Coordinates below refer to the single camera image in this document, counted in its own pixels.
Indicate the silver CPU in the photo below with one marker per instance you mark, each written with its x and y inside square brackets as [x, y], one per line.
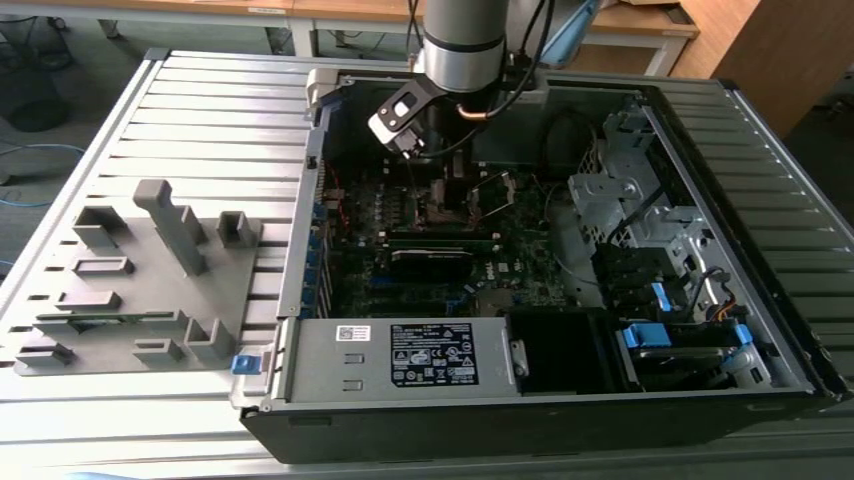
[444, 215]

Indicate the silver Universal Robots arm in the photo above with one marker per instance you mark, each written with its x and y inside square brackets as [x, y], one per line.
[464, 40]

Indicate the CPU socket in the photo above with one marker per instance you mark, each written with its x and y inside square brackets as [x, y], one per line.
[421, 226]

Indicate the green RAM stick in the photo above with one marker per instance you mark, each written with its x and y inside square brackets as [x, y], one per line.
[94, 324]
[441, 235]

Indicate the silver metal drive cage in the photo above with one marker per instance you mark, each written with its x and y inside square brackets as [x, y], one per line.
[595, 200]

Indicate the green motherboard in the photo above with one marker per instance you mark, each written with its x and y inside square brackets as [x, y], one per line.
[528, 250]

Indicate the graphics card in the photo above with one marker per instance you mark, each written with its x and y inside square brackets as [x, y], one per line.
[430, 267]

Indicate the silver chipset heat sink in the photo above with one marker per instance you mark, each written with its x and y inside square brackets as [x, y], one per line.
[496, 300]

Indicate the blue plastic clip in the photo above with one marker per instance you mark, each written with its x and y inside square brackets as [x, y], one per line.
[661, 296]

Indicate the hard disk in blue carrier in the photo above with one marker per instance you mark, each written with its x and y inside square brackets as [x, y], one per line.
[644, 335]

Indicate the grey power supply unit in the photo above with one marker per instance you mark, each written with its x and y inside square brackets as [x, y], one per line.
[321, 370]

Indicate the wooden cabinet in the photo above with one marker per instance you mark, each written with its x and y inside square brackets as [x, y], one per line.
[781, 50]

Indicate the blue case latch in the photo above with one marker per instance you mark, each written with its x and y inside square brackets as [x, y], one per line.
[244, 365]

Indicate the grey parts rack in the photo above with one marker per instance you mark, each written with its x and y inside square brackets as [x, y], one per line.
[154, 300]

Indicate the black PC case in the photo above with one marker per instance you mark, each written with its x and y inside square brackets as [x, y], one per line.
[468, 435]

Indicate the black waste bin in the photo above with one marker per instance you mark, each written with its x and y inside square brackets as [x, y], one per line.
[37, 107]

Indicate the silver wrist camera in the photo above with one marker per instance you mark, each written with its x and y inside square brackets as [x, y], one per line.
[401, 115]

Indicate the wooden desk white frame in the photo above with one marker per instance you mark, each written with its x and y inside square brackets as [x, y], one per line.
[641, 27]
[168, 4]

